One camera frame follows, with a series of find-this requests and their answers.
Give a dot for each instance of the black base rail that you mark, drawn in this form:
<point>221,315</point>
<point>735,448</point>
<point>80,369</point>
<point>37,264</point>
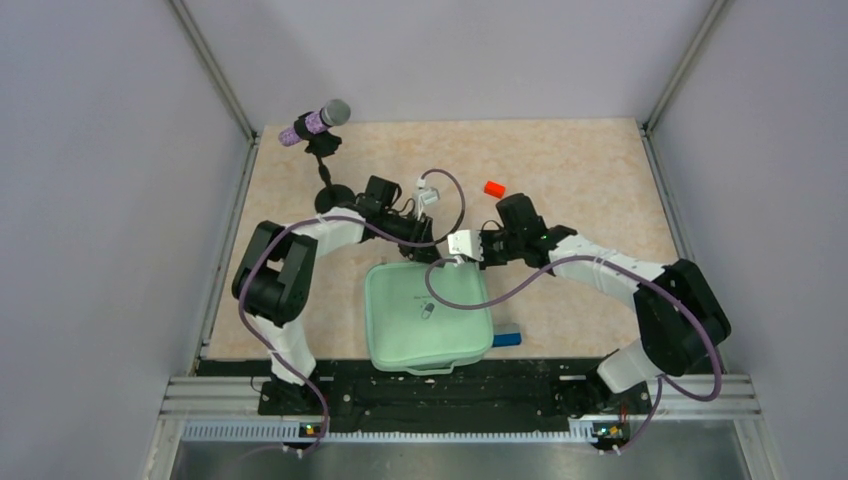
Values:
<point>490,396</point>

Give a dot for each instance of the orange block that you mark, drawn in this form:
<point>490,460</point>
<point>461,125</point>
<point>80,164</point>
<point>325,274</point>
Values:
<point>494,189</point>

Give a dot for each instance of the blue grey small box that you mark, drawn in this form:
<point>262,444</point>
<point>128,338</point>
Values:
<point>506,335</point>

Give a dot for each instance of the black microphone stand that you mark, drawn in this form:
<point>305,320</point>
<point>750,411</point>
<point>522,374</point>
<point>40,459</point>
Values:
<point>328,179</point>

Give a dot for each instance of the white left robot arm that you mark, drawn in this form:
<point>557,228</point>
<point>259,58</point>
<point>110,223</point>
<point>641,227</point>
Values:
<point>273,281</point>

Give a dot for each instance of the purple grey microphone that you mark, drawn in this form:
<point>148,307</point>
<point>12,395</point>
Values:
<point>334,113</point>

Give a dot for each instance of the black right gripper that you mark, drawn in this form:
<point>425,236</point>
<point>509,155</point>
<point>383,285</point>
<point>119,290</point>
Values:
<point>488,261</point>

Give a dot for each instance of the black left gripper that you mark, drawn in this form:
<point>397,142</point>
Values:
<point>428,254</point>

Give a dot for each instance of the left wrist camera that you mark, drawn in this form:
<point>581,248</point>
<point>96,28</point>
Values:
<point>424,195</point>

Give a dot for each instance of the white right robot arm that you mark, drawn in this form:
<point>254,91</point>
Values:
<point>680,320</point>

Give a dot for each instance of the green plastic medicine box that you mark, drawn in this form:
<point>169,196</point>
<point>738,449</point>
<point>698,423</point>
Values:
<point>408,331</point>

